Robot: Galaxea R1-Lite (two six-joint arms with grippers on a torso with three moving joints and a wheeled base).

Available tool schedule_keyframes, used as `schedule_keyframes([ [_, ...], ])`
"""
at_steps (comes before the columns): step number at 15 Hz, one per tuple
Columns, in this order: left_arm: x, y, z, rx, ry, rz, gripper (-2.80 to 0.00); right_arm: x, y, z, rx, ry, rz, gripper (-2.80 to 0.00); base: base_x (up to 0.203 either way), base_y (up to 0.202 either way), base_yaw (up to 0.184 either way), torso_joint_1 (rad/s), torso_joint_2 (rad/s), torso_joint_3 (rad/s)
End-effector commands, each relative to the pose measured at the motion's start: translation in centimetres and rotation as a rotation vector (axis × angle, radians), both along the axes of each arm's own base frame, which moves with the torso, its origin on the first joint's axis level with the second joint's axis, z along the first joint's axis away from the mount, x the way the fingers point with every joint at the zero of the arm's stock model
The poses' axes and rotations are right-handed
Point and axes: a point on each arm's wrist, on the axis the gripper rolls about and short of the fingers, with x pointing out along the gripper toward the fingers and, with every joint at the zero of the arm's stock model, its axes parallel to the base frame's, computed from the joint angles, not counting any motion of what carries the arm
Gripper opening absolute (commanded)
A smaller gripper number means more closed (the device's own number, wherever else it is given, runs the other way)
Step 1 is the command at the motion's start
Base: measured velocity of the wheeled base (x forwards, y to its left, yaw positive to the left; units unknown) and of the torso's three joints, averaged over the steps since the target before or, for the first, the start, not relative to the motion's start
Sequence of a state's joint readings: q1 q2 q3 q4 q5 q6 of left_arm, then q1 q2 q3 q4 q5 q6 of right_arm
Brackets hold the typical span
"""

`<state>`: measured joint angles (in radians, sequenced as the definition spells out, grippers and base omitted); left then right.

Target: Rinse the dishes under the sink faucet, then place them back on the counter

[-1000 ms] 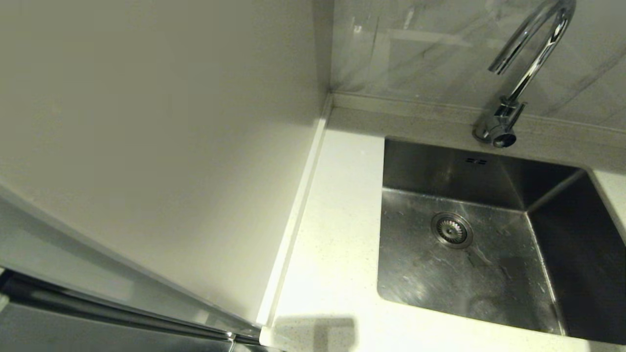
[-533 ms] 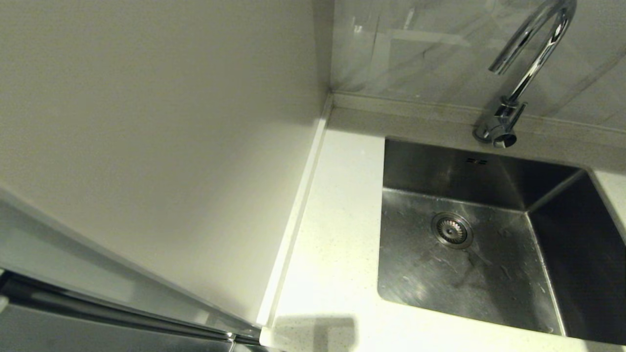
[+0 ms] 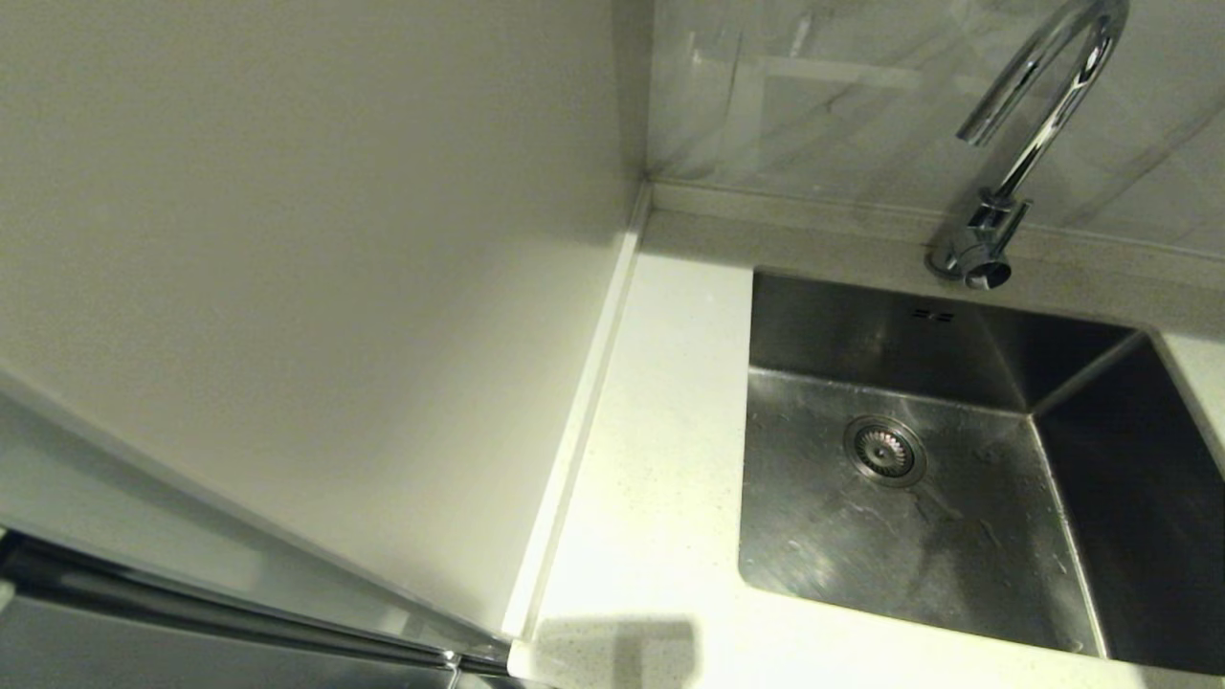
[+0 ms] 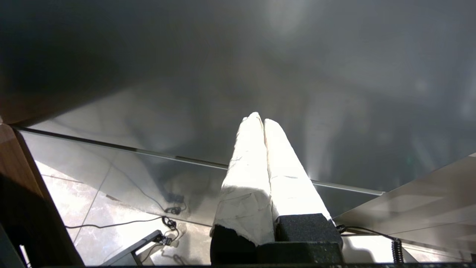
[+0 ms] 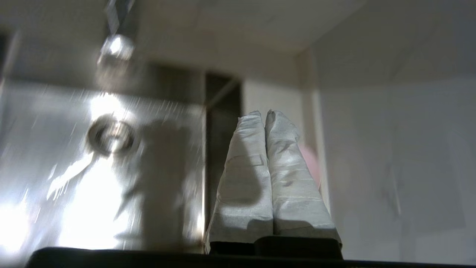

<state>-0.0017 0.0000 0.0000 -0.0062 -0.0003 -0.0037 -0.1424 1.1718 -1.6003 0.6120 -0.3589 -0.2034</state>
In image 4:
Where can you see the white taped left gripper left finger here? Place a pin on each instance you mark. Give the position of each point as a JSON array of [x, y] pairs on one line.
[[245, 193]]

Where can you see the brown wooden furniture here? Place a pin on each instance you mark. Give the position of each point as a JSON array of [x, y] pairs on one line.
[[22, 186]]

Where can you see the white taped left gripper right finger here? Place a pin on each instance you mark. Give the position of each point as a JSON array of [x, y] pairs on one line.
[[293, 193]]

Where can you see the grey glossy appliance door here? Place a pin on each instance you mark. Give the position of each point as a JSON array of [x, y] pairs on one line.
[[223, 56]]

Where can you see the black metal stand leg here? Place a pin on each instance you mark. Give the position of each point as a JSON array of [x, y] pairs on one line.
[[145, 240]]

